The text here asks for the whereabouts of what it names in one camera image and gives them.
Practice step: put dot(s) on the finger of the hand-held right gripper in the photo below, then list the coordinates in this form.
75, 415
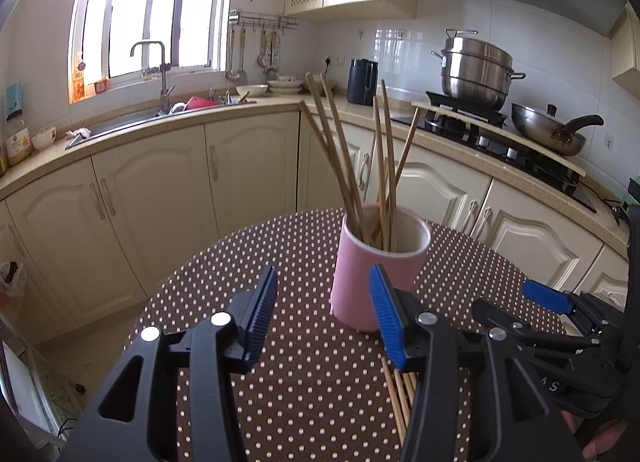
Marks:
510, 319
545, 296

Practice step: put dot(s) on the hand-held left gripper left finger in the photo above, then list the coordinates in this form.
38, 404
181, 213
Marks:
260, 322

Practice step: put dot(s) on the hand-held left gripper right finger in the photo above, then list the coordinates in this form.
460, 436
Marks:
386, 322

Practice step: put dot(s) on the pink cylindrical utensil holder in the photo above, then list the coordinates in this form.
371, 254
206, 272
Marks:
360, 287

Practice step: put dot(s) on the group of wooden chopsticks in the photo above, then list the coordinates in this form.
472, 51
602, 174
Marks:
351, 202

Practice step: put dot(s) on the person's right hand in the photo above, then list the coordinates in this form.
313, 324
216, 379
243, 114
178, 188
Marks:
607, 447

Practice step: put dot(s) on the brown polka-dot tablecloth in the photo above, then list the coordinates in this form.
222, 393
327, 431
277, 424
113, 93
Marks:
300, 262

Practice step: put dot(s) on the green countertop appliance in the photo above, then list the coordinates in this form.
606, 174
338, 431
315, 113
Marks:
632, 197

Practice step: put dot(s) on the long wooden board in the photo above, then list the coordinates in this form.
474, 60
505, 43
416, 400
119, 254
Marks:
530, 146

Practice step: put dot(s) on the black gas stove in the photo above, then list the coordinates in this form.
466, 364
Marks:
505, 146

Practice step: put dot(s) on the cream lower kitchen cabinets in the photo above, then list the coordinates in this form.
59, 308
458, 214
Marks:
150, 202

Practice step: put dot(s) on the beige kitchen countertop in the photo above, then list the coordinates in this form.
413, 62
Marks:
280, 100

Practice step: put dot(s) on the pink plastic basin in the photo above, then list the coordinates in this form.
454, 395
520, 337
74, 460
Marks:
197, 103

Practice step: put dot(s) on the stainless steel steamer pot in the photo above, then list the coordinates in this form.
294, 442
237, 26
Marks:
475, 74

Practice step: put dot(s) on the stack of white bowls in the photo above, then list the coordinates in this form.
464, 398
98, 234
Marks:
285, 86

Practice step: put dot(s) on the stainless steel kitchen sink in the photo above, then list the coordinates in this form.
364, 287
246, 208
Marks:
130, 121

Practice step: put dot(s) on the black electric kettle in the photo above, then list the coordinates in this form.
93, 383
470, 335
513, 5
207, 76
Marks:
361, 84

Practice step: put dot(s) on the hanging metal ladle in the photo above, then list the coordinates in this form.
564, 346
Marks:
231, 74

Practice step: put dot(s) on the hanging metal spoon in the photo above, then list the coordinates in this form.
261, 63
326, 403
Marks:
272, 72

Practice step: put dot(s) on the clear plastic bag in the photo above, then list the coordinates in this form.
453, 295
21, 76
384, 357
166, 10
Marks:
11, 287

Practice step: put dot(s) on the metal sink faucet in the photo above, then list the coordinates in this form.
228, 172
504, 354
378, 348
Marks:
164, 81

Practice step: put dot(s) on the crumpled dish rag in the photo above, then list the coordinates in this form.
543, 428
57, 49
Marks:
79, 133

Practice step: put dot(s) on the hanging metal skimmer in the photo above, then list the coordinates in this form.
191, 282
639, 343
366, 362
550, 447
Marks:
262, 56

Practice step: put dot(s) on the small white bowl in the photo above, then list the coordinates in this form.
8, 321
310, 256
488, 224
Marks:
43, 138

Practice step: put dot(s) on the small red container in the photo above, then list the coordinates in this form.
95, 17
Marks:
101, 85

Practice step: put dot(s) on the orange bottle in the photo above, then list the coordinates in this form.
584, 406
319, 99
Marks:
78, 84

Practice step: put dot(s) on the glass jar with label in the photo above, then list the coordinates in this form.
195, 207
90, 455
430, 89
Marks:
17, 141

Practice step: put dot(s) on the white-framed kitchen window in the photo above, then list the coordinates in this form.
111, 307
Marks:
140, 6

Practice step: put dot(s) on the wall socket with plug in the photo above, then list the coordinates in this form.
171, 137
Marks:
334, 60

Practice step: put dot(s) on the metal wall utensil rail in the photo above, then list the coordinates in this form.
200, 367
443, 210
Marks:
260, 20

